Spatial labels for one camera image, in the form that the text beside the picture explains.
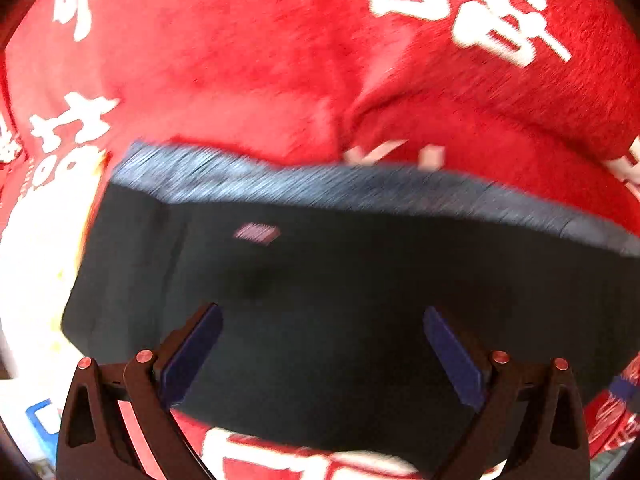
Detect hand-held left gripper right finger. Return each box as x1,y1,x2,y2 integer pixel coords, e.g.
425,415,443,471
422,305,591,480

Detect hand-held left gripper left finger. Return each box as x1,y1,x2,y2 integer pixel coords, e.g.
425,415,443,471
56,302,224,480

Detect black pants with grey waistband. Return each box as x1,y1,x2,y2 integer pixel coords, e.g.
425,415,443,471
61,141,640,471

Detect blue and white box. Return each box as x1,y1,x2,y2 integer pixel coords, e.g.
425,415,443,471
25,399,60,463

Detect red printed blanket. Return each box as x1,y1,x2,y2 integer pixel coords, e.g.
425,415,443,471
0,0,640,480

